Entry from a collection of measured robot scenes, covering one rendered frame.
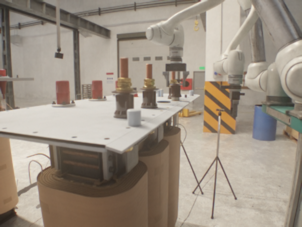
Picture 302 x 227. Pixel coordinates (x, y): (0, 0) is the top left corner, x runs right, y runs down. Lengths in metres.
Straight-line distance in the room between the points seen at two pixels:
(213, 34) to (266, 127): 2.87
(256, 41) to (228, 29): 4.64
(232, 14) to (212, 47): 1.02
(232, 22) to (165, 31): 5.14
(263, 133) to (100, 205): 5.32
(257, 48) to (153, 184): 1.14
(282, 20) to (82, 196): 0.96
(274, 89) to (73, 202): 1.26
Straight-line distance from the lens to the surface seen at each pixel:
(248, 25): 1.46
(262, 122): 5.80
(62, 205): 0.93
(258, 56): 1.61
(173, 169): 1.72
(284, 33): 0.86
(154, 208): 1.35
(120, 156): 0.89
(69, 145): 0.48
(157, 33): 1.20
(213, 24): 6.27
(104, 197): 0.81
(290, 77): 0.77
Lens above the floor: 1.49
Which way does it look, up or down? 9 degrees down
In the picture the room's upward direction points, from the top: straight up
